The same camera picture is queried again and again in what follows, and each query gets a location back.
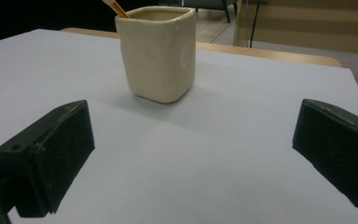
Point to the white table cover sheet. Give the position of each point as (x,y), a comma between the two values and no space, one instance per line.
(183,161)

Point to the cream square ceramic cup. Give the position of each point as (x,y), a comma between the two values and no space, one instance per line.
(158,59)

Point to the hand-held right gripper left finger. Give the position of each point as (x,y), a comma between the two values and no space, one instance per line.
(52,155)

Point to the dark chair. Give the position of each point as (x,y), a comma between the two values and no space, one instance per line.
(211,4)

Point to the black brush with orange tip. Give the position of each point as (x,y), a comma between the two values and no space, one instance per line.
(116,7)

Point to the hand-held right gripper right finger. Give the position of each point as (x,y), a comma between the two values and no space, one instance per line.
(338,149)

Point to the light wooden panel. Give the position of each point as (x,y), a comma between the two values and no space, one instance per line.
(317,25)

